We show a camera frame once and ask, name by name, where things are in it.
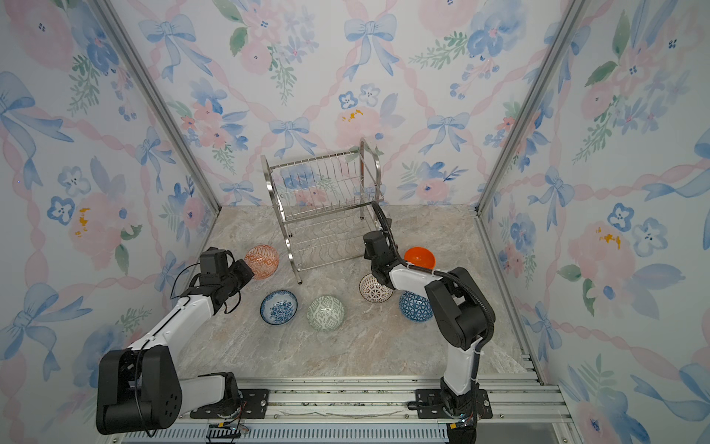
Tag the aluminium corner post right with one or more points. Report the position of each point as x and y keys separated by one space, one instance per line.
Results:
x=566 y=29

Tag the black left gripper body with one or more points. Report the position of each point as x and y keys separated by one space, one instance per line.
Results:
x=239 y=276

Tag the aluminium corner post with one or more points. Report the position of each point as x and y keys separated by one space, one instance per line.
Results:
x=566 y=29
x=115 y=30

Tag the aluminium corner post left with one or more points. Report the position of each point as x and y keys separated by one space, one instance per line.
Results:
x=115 y=30

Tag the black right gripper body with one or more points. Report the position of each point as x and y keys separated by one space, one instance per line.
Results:
x=375 y=268

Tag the green pattern bowl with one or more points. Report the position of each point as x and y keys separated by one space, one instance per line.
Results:
x=326 y=313

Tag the orange plastic bowl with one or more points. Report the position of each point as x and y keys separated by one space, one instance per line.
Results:
x=420 y=256

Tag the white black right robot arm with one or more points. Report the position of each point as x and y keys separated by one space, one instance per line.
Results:
x=463 y=316

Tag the maroon white pattern bowl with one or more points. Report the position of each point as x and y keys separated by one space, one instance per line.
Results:
x=372 y=291

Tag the blue geometric pattern bowl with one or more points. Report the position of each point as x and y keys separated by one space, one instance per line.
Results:
x=415 y=307

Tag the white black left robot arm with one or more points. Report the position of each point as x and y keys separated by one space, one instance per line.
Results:
x=139 y=389

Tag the blue floral bowl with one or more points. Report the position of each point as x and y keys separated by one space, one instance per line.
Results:
x=279 y=307

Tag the steel wire dish rack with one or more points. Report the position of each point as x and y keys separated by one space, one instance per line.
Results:
x=323 y=205

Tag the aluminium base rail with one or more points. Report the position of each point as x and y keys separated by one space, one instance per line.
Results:
x=514 y=409

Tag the red geometric pattern bowl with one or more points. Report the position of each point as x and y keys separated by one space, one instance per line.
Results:
x=263 y=260

